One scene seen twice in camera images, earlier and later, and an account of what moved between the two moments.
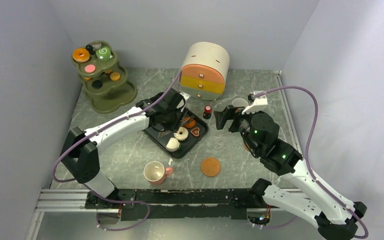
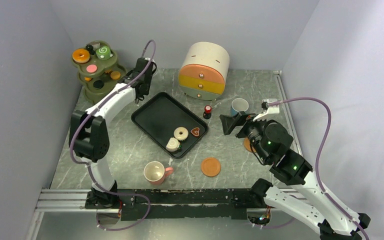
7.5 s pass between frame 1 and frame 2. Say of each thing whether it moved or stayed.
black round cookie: stayed
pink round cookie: stayed
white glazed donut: stayed
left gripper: moved
